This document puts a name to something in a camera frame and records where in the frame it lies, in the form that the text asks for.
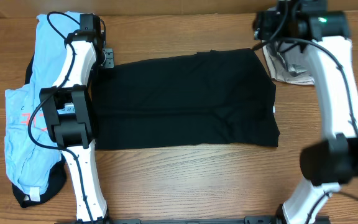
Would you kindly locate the black t-shirt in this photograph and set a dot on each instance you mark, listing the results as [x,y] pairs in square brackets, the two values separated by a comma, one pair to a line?
[215,97]

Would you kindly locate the black bottom shirt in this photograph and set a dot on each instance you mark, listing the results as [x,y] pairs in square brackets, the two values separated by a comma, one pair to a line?
[37,174]

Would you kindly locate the beige folded garment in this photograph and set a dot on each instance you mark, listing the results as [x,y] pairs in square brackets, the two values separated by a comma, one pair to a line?
[281,70]

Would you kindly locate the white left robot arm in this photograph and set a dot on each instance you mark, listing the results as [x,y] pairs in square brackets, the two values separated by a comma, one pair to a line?
[70,119]

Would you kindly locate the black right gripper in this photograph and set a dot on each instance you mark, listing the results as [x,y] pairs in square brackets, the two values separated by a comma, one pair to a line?
[263,31]

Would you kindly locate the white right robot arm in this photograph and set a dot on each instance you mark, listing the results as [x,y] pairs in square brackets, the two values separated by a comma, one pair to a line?
[308,34]

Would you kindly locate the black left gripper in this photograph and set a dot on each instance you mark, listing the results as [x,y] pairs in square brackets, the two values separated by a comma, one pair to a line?
[109,59]

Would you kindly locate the light blue t-shirt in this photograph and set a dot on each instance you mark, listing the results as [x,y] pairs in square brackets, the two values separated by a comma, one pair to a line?
[50,33]

